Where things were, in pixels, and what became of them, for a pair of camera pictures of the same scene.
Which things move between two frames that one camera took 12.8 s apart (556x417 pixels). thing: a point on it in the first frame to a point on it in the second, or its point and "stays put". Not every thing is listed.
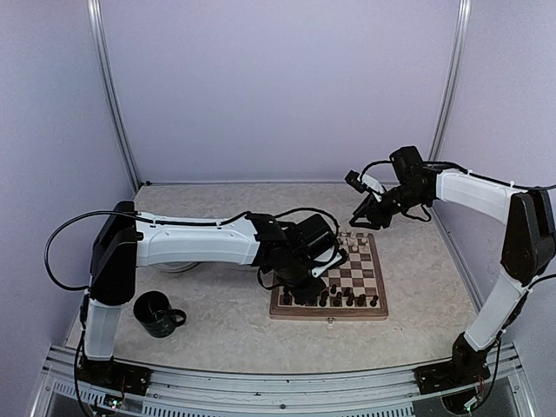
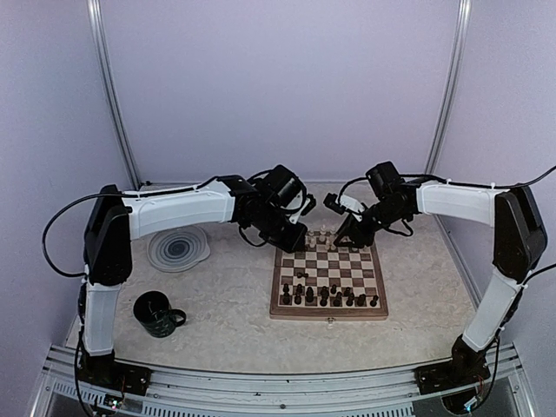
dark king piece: x=338 y=301 stays put
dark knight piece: x=323 y=299 stays put
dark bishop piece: x=349 y=302 stays put
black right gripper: x=371 y=208 to x=360 y=237
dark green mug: x=154 y=311 stays put
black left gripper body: x=292 y=276 to x=282 y=238
